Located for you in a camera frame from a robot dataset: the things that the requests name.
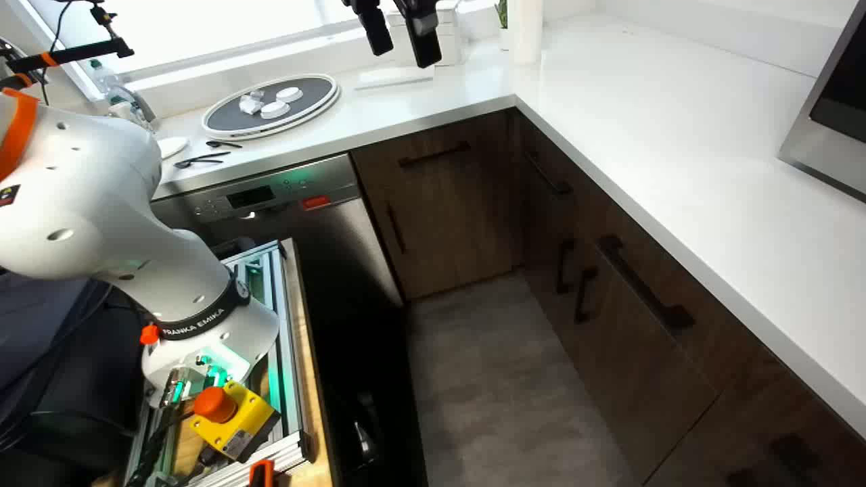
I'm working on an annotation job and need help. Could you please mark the brown drawer with black handle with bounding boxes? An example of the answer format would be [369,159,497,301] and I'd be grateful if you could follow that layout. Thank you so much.
[516,112,604,228]

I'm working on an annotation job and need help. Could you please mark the round dark tray white rim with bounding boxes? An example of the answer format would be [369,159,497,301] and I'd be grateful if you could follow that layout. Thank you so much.
[198,73,344,143]

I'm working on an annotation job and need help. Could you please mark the white paper towel roll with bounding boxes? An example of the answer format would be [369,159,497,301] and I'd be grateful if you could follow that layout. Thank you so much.
[505,0,545,67]

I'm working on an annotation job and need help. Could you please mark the brown cabinet beside dishwasher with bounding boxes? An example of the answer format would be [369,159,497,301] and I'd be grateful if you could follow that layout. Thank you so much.
[348,109,529,307]

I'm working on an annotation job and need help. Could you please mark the black scissors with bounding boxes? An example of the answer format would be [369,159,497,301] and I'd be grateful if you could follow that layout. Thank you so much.
[172,147,233,174]

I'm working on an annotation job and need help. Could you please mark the stainless steel dishwasher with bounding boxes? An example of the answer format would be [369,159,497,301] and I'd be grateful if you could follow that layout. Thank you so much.
[148,151,426,487]

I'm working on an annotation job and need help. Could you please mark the small white dish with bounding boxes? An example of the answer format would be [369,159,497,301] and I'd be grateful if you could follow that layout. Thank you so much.
[157,134,192,162]

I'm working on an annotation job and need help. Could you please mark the grey faucet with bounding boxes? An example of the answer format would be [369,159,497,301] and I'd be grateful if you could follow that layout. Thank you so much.
[85,58,161,131]

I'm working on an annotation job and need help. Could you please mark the brown cabinet run under microwave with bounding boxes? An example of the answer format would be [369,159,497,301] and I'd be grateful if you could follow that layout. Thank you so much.
[516,112,866,487]

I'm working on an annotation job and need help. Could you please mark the yellow emergency stop box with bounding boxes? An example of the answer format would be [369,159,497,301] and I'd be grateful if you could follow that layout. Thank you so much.
[184,378,279,460]

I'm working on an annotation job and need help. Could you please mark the stainless steel microwave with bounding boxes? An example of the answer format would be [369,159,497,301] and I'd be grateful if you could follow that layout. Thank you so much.
[775,0,866,207]

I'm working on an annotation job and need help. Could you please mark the orange clamp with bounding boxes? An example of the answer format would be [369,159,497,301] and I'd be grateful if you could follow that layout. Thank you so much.
[245,458,279,487]

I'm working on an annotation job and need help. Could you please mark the dark blue fabric cover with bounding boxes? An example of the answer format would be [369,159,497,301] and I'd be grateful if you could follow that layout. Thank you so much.
[0,268,157,487]

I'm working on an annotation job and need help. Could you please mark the black vertical cabinet handle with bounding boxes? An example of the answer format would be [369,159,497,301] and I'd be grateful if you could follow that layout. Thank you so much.
[554,236,582,297]
[383,203,409,257]
[572,262,604,327]

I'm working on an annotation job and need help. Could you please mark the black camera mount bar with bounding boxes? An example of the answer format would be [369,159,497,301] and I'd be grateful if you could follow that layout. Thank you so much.
[0,0,137,92]

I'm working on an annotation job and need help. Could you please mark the long black cabinet handle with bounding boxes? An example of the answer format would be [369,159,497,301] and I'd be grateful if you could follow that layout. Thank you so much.
[598,232,698,338]

